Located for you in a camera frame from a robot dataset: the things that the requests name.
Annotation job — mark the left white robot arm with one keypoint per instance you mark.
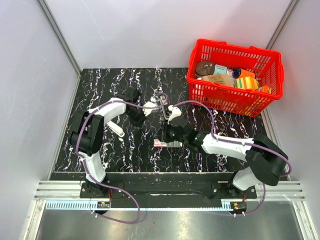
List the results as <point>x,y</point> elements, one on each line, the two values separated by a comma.
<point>86,135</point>

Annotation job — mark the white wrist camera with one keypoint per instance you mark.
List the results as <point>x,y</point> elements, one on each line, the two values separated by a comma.
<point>150,107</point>
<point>173,113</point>

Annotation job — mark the staple box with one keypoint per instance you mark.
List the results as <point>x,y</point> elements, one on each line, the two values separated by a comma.
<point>173,144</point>

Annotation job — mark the red plastic basket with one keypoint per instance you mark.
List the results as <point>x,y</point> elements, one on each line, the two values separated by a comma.
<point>264,63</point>

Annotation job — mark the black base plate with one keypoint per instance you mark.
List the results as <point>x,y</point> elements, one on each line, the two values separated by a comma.
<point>173,190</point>

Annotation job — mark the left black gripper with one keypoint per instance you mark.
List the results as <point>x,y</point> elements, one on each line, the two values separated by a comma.
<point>138,122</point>

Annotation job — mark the teal white card box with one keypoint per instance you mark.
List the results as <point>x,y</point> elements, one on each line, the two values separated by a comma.
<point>220,69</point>

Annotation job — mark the black grey stapler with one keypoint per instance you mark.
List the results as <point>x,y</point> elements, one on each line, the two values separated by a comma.
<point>163,99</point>

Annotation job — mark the brown round object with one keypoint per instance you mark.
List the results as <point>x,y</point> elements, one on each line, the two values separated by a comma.
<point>204,68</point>

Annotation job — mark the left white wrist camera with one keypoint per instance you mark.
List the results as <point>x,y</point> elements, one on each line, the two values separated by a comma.
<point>150,107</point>

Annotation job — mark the yellow green sponge pack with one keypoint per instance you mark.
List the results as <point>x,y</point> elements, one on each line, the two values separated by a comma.
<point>246,83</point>

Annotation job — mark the orange snack packet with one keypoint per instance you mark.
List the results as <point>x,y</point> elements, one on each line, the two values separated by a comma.
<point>264,89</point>

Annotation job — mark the brown cardboard box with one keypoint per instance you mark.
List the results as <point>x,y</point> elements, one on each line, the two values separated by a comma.
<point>222,79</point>

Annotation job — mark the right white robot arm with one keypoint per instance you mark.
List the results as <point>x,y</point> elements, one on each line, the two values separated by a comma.
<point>266,161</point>

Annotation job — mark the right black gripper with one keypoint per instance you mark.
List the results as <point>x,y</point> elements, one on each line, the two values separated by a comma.
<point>163,133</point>

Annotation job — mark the aluminium rail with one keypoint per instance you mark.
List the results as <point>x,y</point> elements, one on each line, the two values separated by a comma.
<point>66,195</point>

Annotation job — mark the orange bottle blue cap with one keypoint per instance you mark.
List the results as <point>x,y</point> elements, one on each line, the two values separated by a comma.
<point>241,73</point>

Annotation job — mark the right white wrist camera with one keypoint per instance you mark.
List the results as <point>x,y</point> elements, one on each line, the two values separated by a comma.
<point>173,113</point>

